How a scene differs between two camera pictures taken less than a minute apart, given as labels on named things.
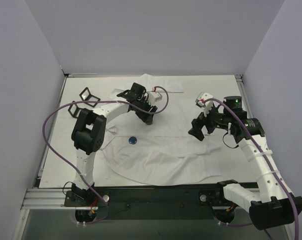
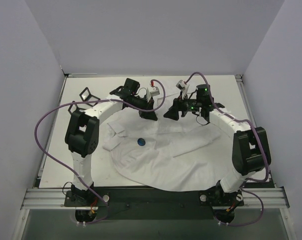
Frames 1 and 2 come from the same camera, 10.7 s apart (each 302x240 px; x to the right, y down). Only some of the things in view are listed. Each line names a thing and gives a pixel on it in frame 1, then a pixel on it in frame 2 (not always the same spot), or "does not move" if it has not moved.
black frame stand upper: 86,96 does not move
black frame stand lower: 77,110 does not move
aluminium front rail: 45,199 does not move
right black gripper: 204,122 to 180,106
